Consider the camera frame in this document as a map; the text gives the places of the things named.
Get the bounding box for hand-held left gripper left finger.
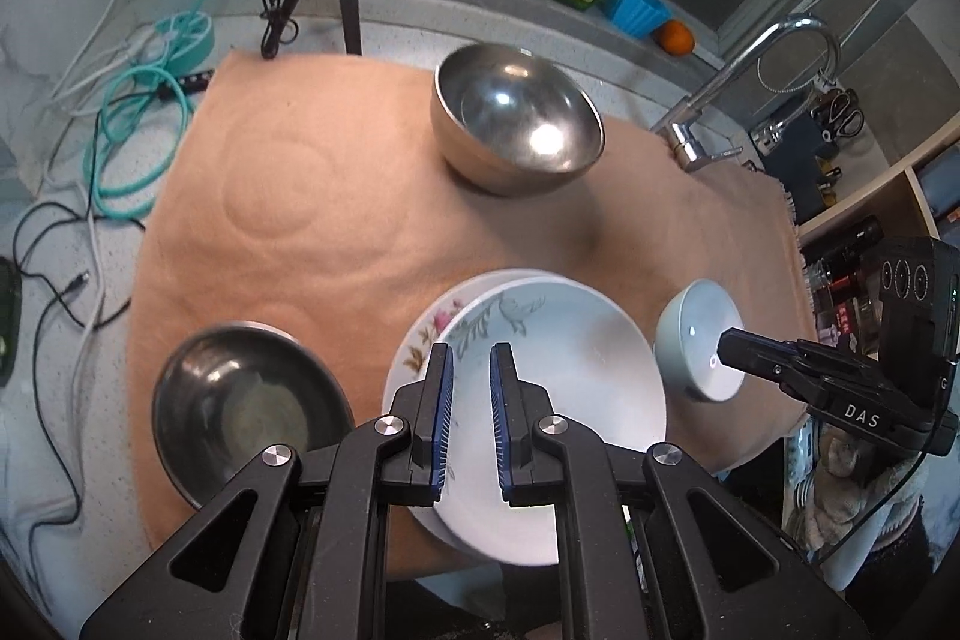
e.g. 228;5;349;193
79;342;456;640

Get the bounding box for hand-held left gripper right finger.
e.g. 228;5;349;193
489;342;871;640

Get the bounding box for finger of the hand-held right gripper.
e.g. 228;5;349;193
750;334;856;377
716;329;826;397

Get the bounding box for light blue ceramic bowl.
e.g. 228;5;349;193
652;278;745;402

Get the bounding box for plain white deep plate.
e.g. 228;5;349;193
431;280;668;566

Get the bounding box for pink flower print plate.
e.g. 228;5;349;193
405;267;593;562

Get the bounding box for small dark steel bowl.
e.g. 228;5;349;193
151;323;355;512

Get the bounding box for large shiny steel bowl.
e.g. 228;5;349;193
430;42;605;196

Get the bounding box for black flashlight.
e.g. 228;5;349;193
821;218;884;262

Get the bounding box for blue storage box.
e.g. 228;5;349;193
919;156;960;229

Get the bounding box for wooden shelf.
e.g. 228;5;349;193
795;115;960;251

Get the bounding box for dark blue utensil holder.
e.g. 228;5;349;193
765;115;833;229

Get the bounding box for tan cloth mat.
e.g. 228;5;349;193
124;47;818;581

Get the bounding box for chrome kitchen faucet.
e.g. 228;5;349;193
649;14;841;175

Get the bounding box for orange fruit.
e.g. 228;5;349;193
658;19;695;56

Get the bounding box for blue ribbed cup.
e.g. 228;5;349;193
600;0;671;39

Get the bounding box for black handled scissors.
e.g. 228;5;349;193
810;89;865;139

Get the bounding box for metal flexible spray hose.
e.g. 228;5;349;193
750;21;841;154

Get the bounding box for thin black cable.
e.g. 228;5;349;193
11;85;151;528

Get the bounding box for teal cable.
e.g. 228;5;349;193
90;0;260;221

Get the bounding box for teal cable reel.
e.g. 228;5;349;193
154;10;216;71

